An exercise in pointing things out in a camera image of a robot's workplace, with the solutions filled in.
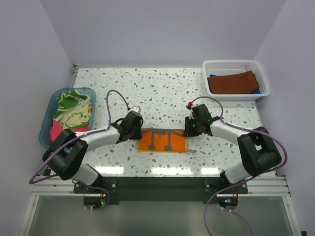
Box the brown towel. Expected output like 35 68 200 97
207 70 260 95

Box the blue towel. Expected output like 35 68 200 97
209 73 262 95

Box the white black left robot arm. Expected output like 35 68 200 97
42 106 143 193

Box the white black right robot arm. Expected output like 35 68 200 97
184 102 282 193

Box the white plastic mesh basket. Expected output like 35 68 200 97
202 60 270 101

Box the green patterned towel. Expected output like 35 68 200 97
53 89 93 130

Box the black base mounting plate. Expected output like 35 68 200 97
73 176 248 206

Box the pink towel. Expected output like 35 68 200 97
49 120 63 142

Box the teal plastic bin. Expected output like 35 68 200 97
39 87 96 148

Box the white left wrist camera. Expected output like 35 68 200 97
128 106 141 113

